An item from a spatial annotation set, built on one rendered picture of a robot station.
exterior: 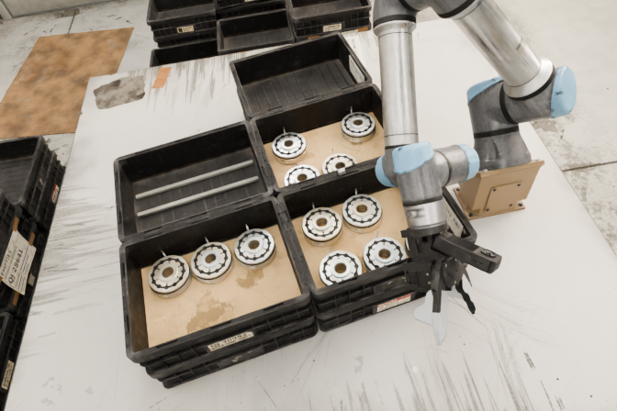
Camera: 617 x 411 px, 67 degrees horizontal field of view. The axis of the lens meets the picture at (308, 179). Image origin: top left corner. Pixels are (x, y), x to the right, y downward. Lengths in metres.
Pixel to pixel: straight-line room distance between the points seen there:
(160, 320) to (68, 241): 0.53
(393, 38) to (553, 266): 0.74
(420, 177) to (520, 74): 0.42
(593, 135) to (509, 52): 1.74
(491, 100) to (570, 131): 1.55
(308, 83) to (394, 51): 0.63
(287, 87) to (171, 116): 0.48
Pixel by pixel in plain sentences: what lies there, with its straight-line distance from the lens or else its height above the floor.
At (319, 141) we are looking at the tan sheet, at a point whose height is 0.83.
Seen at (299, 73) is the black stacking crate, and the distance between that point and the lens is 1.68.
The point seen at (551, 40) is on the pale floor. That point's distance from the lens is 3.41.
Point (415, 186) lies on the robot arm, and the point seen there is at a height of 1.18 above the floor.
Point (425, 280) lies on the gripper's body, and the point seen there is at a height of 1.06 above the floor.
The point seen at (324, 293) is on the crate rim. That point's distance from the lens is 1.03.
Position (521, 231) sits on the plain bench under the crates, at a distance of 1.44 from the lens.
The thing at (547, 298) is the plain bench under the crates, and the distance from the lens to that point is 1.36.
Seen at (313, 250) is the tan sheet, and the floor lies 0.83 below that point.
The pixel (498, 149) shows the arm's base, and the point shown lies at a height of 0.93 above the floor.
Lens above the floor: 1.86
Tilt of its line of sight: 51 degrees down
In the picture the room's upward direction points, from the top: 9 degrees counter-clockwise
